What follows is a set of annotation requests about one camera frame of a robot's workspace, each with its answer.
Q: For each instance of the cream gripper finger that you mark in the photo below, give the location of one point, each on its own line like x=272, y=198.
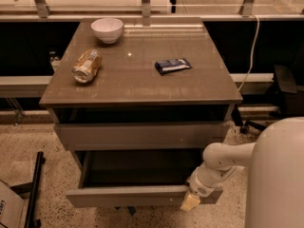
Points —
x=190, y=201

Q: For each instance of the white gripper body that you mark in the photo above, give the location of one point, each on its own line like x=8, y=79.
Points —
x=204, y=187

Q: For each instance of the grey drawer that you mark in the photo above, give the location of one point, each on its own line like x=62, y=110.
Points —
x=132, y=136
x=118, y=178

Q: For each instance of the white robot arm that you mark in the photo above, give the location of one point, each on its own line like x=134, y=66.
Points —
x=275, y=190

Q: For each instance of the grey top drawer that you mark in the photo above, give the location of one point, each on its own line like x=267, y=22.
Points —
x=132, y=136

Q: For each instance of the grey drawer cabinet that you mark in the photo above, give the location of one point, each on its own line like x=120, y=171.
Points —
x=129, y=90

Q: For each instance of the dark blue snack packet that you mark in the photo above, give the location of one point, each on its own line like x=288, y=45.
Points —
x=172, y=65

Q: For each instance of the black office chair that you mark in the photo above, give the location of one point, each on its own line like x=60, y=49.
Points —
x=287, y=90

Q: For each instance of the black metal stand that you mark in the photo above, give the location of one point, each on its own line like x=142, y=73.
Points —
x=32, y=189

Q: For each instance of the white ceramic bowl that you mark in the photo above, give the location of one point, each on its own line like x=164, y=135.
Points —
x=108, y=30

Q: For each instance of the white cardboard box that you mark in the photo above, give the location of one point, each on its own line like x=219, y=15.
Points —
x=11, y=206

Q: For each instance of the clear bottle behind cabinet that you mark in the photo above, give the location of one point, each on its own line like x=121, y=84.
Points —
x=54, y=60

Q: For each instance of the metal railing post right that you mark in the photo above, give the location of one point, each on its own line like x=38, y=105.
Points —
x=246, y=7

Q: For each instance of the metal railing post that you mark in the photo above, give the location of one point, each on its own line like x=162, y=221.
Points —
x=42, y=8
x=145, y=8
x=246, y=7

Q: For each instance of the metal railing post middle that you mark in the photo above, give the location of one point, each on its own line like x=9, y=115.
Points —
x=145, y=8

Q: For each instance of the metal railing post left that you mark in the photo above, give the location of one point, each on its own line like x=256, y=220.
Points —
x=42, y=8

